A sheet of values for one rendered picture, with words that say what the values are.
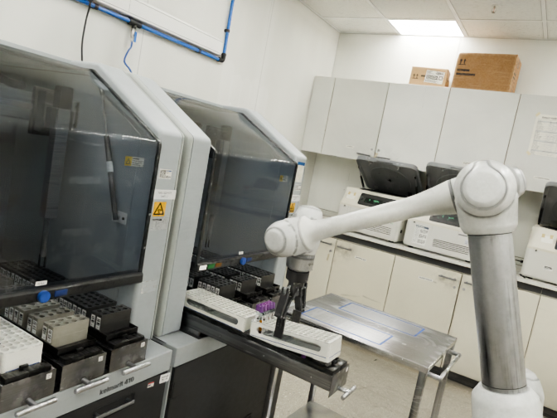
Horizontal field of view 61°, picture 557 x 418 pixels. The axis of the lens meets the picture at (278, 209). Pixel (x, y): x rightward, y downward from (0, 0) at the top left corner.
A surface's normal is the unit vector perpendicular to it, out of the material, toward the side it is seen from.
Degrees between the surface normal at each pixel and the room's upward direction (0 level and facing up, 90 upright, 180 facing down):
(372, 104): 90
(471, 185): 84
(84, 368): 90
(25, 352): 90
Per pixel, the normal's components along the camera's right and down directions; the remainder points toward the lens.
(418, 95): -0.51, 0.00
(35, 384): 0.84, 0.22
